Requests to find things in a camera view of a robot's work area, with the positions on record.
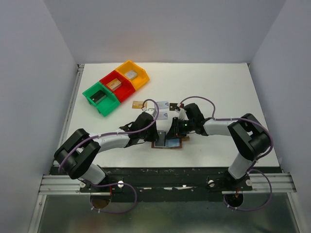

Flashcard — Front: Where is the brown leather card holder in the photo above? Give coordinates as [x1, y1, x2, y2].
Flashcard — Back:
[151, 136, 190, 149]

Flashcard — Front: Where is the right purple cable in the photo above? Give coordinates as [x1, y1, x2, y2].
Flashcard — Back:
[179, 96, 274, 212]

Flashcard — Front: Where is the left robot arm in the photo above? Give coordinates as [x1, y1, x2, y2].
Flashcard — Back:
[54, 112, 159, 184]

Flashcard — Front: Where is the green plastic bin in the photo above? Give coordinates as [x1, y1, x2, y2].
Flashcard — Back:
[83, 82, 121, 117]

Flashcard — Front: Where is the silver VIP credit card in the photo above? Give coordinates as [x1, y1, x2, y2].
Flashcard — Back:
[157, 101, 170, 110]

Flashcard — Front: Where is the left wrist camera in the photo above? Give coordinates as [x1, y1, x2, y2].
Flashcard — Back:
[142, 107, 157, 118]

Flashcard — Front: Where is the gold metal block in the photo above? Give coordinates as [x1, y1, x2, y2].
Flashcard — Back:
[107, 80, 122, 91]

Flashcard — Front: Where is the dark metal block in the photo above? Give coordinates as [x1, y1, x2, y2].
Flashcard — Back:
[90, 90, 107, 104]

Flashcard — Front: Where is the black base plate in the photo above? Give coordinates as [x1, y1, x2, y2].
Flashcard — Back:
[48, 166, 285, 203]

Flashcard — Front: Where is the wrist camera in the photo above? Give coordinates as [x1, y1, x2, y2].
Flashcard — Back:
[175, 103, 187, 120]
[142, 107, 157, 118]

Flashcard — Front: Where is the yellow plastic bin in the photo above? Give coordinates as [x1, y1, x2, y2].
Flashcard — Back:
[116, 60, 150, 90]

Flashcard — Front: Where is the black credit card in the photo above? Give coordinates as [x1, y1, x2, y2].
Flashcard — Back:
[169, 102, 180, 112]
[154, 131, 166, 148]

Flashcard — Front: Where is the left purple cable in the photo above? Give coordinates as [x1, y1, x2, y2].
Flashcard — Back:
[58, 98, 160, 214]

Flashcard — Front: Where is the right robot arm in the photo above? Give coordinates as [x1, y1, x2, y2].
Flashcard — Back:
[165, 103, 272, 183]

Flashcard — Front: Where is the silver metal block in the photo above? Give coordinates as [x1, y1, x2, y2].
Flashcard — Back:
[124, 70, 138, 80]

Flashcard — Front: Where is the gold credit card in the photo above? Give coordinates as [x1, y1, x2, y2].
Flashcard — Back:
[132, 100, 147, 109]

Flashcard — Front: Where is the purple cable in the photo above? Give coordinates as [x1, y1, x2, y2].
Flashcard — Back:
[58, 98, 160, 214]
[179, 96, 274, 212]

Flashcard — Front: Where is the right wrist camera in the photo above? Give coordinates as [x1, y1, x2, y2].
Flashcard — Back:
[175, 103, 187, 120]

